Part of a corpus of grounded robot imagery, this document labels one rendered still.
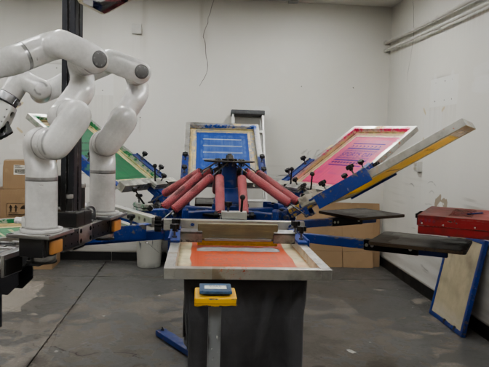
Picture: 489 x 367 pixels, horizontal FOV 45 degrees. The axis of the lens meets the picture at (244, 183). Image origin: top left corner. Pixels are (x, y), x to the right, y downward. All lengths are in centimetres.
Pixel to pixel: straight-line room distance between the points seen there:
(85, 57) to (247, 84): 501
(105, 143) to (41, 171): 38
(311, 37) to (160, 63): 174
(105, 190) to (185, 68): 462
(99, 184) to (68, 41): 63
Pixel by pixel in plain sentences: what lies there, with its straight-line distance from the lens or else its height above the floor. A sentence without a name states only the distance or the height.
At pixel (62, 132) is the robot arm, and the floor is 144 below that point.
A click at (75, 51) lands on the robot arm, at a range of 182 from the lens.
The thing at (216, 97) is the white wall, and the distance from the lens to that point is 672.
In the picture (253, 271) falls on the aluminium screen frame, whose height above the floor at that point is 98.
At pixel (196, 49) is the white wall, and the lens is 678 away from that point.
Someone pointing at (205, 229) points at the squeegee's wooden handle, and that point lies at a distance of 259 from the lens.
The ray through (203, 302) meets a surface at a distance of 181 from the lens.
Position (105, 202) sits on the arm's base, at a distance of 223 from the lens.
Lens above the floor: 143
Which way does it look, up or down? 4 degrees down
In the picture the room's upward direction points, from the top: 2 degrees clockwise
